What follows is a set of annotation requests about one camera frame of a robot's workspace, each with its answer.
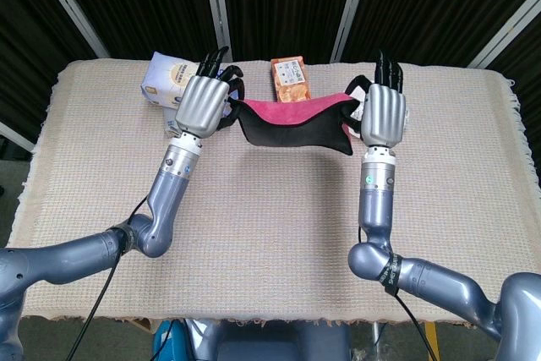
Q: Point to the white cardboard box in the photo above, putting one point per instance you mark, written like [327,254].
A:
[169,122]

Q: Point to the metal table leg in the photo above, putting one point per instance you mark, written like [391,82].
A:
[375,333]

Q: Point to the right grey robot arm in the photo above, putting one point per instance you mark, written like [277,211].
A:
[376,209]

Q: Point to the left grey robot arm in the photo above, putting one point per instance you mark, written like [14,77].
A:
[169,192]

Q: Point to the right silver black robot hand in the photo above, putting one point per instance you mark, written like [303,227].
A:
[384,113]

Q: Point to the grey metal frame post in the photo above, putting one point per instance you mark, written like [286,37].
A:
[14,136]
[217,6]
[67,1]
[353,6]
[507,31]

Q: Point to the lavender tissue pack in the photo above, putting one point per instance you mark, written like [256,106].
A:
[165,78]

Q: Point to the pink and black cloth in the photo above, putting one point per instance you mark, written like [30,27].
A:
[296,132]

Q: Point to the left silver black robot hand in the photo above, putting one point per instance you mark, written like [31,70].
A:
[200,105]

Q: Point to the blue-grey robot torso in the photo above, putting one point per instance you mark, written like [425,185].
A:
[270,344]

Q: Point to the orange and blue snack box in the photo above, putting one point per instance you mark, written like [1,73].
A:
[291,78]

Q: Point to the blue plastic object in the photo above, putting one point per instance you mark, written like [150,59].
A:
[167,342]

